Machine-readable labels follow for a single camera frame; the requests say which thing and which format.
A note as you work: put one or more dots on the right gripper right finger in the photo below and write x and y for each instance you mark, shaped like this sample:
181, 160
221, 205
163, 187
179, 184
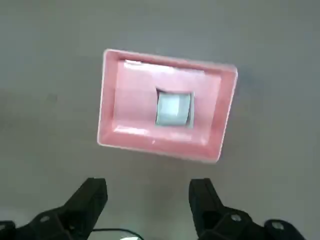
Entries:
220, 225

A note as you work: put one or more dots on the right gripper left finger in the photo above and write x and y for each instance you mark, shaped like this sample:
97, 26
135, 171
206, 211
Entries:
62, 222

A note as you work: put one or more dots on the pink plastic tray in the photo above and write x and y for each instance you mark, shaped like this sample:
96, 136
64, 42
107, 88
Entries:
130, 112

